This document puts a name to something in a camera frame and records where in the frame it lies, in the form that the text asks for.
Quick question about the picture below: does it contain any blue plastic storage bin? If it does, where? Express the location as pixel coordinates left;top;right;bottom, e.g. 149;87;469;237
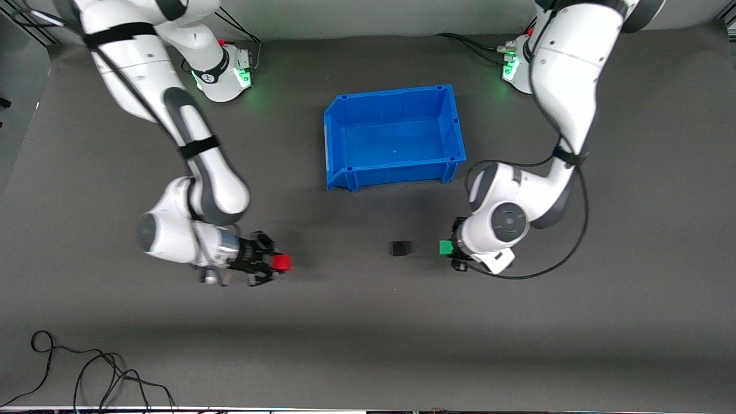
323;84;467;193

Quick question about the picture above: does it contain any dark grey table mat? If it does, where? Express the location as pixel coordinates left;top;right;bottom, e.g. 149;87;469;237
0;23;736;410

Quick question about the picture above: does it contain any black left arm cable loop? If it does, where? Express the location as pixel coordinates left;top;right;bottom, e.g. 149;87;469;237
463;147;590;281

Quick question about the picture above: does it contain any black left arm base cable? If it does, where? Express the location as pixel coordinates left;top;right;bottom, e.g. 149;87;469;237
433;32;518;65

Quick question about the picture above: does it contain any black arm base cable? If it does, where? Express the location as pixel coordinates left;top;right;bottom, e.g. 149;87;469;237
433;32;518;65
181;9;263;75

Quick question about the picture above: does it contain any thin black loose cable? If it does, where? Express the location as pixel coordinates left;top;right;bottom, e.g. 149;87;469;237
0;330;177;412

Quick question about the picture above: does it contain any black right arm base cable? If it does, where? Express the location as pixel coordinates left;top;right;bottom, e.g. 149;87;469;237
181;9;263;75

